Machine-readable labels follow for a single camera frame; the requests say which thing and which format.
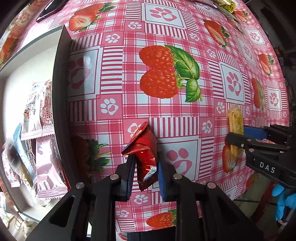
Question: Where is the yellow snack packet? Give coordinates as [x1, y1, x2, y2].
[213, 0, 236, 13]

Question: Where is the blue gloved right hand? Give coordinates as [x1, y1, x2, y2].
[271, 184, 296, 221]

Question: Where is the clear pouch brown sausage snack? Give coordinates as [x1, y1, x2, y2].
[1, 138, 25, 188]

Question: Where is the yellow biscuit packet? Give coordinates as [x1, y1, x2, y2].
[228, 105, 244, 161]

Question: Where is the brown gold snack packet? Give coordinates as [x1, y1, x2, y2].
[20, 164, 38, 206]

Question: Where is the red snack packet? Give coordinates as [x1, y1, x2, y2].
[61, 170, 71, 191]

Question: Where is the small red candy packet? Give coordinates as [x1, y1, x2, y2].
[121, 121, 158, 191]

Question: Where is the black smartphone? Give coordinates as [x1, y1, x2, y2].
[36, 0, 68, 23]

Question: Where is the strawberry paw print tablecloth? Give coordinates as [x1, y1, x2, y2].
[0, 0, 291, 241]

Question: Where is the light blue snack packet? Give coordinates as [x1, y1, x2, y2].
[13, 123, 37, 186]

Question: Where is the pink white snack packet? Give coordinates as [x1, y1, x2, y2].
[40, 80, 54, 130]
[21, 83, 44, 140]

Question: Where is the pink mauve snack bar packet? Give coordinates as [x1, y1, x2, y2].
[36, 135, 68, 200]

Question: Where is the grey cardboard box tray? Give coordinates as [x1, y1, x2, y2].
[1, 26, 71, 222]

